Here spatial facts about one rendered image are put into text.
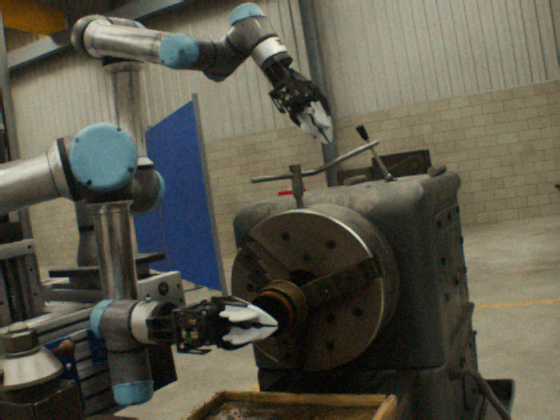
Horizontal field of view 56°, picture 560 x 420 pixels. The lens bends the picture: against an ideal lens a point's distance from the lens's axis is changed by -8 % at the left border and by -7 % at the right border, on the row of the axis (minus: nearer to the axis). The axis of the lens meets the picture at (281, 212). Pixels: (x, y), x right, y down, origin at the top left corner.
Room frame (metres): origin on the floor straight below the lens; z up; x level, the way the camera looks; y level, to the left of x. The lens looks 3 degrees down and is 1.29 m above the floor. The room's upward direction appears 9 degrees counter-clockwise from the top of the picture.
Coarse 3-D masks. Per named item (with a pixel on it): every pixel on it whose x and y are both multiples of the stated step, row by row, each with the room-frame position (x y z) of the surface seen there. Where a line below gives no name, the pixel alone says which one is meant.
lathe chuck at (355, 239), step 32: (288, 224) 1.06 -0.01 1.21; (320, 224) 1.03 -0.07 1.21; (352, 224) 1.04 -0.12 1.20; (288, 256) 1.06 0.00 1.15; (320, 256) 1.03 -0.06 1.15; (352, 256) 1.01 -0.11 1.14; (384, 256) 1.04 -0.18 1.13; (384, 288) 1.00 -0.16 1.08; (320, 320) 1.04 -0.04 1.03; (352, 320) 1.01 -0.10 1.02; (320, 352) 1.05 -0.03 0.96; (352, 352) 1.02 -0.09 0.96
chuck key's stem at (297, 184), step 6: (294, 168) 1.09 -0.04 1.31; (300, 168) 1.09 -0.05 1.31; (294, 174) 1.09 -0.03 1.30; (300, 174) 1.09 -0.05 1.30; (294, 180) 1.09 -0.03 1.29; (300, 180) 1.09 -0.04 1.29; (294, 186) 1.09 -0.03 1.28; (300, 186) 1.09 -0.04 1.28; (294, 192) 1.09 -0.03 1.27; (300, 192) 1.09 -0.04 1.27; (300, 198) 1.09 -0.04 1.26; (300, 204) 1.09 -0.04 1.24
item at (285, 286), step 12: (264, 288) 0.99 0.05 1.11; (276, 288) 0.94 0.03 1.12; (288, 288) 0.95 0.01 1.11; (264, 300) 0.92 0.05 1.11; (276, 300) 0.91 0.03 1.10; (288, 300) 0.94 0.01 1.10; (300, 300) 0.95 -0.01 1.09; (276, 312) 1.00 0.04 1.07; (288, 312) 0.91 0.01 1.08; (300, 312) 0.94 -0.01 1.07; (252, 324) 0.94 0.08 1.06; (288, 324) 0.92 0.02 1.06; (300, 324) 0.97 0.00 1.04; (276, 336) 0.92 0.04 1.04
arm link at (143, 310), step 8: (144, 304) 0.95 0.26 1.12; (152, 304) 0.94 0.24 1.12; (136, 312) 0.93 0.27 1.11; (144, 312) 0.93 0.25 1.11; (152, 312) 0.93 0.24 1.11; (136, 320) 0.93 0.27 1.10; (144, 320) 0.92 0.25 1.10; (136, 328) 0.92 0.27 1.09; (144, 328) 0.92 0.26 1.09; (136, 336) 0.93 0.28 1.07; (144, 336) 0.92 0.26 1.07
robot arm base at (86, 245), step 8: (80, 232) 1.38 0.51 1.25; (88, 232) 1.36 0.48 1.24; (80, 240) 1.38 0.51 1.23; (88, 240) 1.36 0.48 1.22; (80, 248) 1.37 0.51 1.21; (88, 248) 1.35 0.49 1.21; (80, 256) 1.36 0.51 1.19; (88, 256) 1.35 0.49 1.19; (96, 256) 1.34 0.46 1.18; (80, 264) 1.36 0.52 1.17; (88, 264) 1.35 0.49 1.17; (96, 264) 1.34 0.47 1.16
